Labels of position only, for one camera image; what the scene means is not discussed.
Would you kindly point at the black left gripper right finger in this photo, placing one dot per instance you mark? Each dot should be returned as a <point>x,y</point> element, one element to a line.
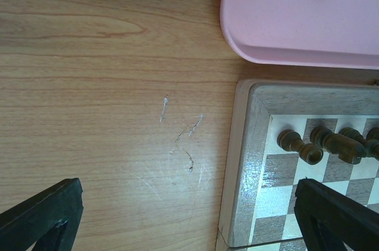
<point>329,220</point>

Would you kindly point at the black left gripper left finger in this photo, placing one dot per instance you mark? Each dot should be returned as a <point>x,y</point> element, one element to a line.
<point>47,221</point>

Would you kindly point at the dark knight chess piece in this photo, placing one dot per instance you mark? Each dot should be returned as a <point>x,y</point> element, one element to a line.
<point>348,150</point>

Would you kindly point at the dark bishop chess piece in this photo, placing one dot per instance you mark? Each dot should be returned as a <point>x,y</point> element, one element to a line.
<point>355,135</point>

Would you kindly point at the dark rook chess piece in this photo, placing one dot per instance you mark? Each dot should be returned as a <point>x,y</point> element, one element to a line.
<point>290,141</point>

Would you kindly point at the dark king chess piece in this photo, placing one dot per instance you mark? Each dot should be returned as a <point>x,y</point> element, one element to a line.
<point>372,142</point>

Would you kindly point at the wooden chessboard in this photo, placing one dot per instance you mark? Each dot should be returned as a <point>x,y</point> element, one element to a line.
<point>257,207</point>

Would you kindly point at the pink plastic tray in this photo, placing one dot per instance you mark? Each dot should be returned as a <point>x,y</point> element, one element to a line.
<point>320,33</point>

